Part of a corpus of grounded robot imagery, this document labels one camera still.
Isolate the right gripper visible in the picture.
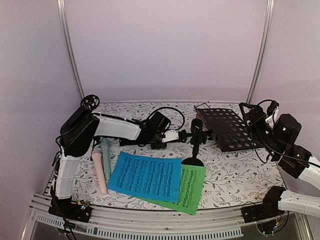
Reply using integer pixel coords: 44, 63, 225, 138
238, 103, 282, 159

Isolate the black music stand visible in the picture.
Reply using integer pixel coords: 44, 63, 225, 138
118, 104, 265, 152

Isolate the blue paper sheet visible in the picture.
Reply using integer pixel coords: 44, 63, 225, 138
107, 152, 182, 203

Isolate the black round base mic stand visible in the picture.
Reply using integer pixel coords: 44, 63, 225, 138
181, 118, 208, 167

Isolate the green paper sheet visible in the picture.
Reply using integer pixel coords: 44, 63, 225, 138
142, 164, 206, 216

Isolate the mint green toy microphone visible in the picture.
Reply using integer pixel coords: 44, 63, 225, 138
100, 137, 112, 181

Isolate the beige toy microphone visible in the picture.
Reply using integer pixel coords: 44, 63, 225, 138
91, 150, 108, 196

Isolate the black shock mount tripod stand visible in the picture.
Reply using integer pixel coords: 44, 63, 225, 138
80, 94, 101, 155

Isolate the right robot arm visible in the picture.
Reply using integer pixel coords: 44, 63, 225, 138
239, 100, 320, 218

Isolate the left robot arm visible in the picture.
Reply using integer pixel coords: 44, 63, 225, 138
51, 105, 189, 217

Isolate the floral table mat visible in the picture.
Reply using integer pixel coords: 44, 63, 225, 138
71, 102, 284, 210

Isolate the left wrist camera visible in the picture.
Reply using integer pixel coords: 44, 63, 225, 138
161, 130, 179, 143

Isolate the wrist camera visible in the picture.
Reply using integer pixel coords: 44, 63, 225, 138
161, 130, 179, 143
265, 100, 279, 128

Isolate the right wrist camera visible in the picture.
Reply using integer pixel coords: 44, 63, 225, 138
265, 100, 279, 128

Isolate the aluminium front rail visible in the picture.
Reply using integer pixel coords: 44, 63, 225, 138
31, 207, 303, 240

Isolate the right aluminium frame post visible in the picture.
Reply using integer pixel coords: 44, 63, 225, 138
245, 0, 275, 104

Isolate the aluminium frame post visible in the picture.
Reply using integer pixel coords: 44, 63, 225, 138
245, 0, 275, 104
56, 0, 85, 100

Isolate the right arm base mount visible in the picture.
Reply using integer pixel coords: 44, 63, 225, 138
240, 201, 288, 236

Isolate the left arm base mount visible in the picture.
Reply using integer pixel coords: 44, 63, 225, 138
48, 198, 92, 223

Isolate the left aluminium frame post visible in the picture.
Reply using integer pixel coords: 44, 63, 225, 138
56, 0, 85, 100

